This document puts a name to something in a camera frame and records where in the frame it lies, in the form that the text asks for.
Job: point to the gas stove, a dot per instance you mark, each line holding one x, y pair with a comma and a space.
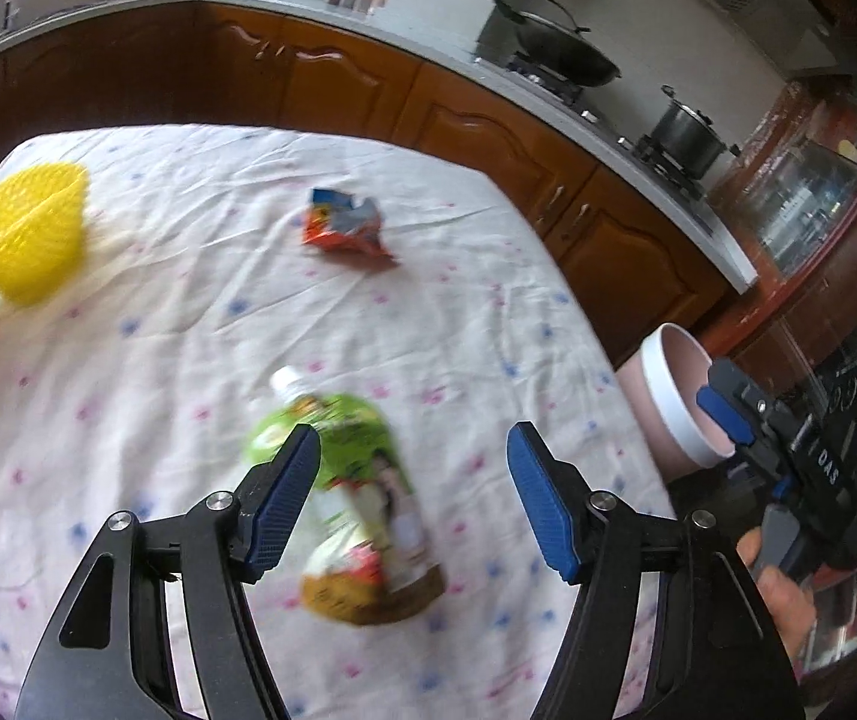
608, 120

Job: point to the printed drink pouch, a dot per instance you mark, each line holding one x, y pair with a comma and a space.
368, 480

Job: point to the person's right hand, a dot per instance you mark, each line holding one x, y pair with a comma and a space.
788, 604

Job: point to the yellow plastic mesh basket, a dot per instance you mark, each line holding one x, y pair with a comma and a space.
27, 232

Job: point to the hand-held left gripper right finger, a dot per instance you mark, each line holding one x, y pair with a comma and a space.
544, 510

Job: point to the black wok with lid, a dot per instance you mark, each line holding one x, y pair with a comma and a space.
563, 52

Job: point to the wooden lower cabinets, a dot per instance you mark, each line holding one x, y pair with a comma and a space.
368, 90

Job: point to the grey kitchen countertop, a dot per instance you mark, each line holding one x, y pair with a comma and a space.
413, 37

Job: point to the white floral tablecloth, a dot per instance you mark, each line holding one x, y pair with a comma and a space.
173, 360

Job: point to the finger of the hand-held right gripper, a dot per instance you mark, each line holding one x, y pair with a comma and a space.
728, 412

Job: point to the range hood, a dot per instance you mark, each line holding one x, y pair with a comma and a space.
765, 0

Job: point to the pink waste bin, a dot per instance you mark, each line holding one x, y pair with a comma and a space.
660, 405

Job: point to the orange snack wrapper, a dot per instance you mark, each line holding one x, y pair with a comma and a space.
346, 229

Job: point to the wooden glass display cabinet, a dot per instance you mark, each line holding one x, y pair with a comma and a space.
818, 202

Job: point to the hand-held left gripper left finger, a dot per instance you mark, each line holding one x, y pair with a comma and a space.
282, 510

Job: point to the dark cooking pot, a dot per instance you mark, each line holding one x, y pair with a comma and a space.
687, 135

